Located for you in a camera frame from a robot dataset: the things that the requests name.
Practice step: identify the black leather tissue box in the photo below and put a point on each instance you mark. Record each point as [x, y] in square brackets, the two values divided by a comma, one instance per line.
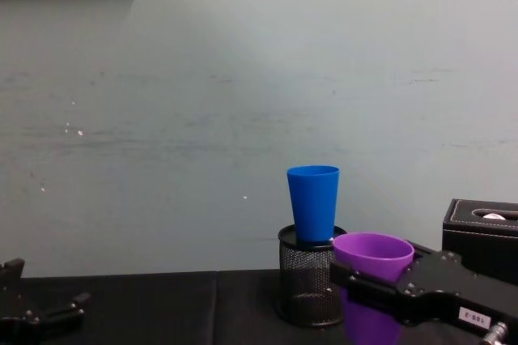
[477, 239]

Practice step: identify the white tissue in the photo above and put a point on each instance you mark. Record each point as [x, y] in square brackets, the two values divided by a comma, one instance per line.
[493, 216]

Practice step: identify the black mesh pen holder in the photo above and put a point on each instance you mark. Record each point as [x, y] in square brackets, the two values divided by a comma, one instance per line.
[303, 276]

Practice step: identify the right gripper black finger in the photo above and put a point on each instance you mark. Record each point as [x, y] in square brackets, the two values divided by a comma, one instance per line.
[372, 290]
[421, 252]

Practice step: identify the black table cloth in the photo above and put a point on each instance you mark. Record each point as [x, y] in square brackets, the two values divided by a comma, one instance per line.
[170, 308]

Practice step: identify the purple plastic cup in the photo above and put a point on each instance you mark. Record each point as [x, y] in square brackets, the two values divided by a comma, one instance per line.
[372, 250]

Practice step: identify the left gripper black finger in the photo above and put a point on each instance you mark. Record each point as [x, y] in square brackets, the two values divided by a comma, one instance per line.
[56, 312]
[11, 274]

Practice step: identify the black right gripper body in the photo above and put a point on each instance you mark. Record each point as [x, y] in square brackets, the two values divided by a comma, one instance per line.
[449, 288]

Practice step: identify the blue plastic cup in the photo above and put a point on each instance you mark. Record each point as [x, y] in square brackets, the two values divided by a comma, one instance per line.
[313, 203]

